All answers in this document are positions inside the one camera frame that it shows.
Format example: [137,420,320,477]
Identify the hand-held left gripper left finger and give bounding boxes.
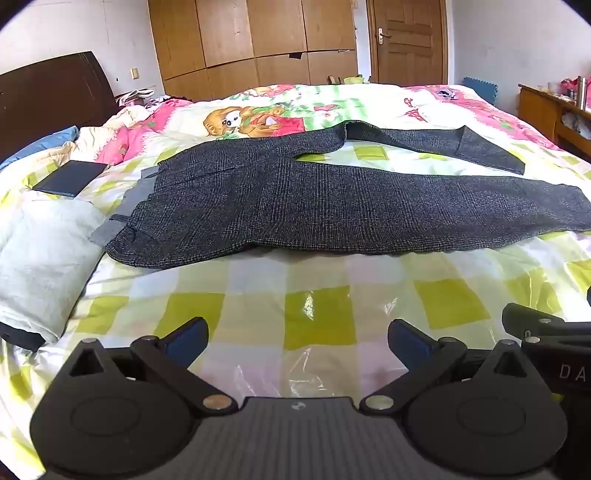
[58,316,238,415]

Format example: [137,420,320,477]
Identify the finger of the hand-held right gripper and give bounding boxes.
[502,302,567,343]

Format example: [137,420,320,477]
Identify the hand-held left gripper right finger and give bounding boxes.
[358,318,539,415]

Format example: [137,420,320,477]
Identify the dark grey checked pants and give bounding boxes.
[90,119,591,269]

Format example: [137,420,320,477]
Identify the printed checked quilt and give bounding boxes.
[0,83,591,480]

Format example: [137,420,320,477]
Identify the clear plastic sheet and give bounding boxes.
[231,295,402,400]

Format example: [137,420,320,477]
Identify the black object under towel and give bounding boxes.
[0,320,45,352]

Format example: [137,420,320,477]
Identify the white folded towel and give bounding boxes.
[0,191,106,344]

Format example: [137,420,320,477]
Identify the wooden side desk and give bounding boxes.
[517,83,591,160]

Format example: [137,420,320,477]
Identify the blue foam mat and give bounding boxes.
[462,76,501,108]

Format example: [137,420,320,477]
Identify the blue pillow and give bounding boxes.
[0,126,80,172]

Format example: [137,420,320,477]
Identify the pile of clothes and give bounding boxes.
[115,88,169,108]

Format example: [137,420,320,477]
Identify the dark wooden headboard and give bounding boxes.
[0,51,121,162]

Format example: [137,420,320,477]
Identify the wooden door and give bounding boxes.
[367,0,448,86]

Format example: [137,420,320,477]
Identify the wooden wardrobe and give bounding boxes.
[148,0,360,102]

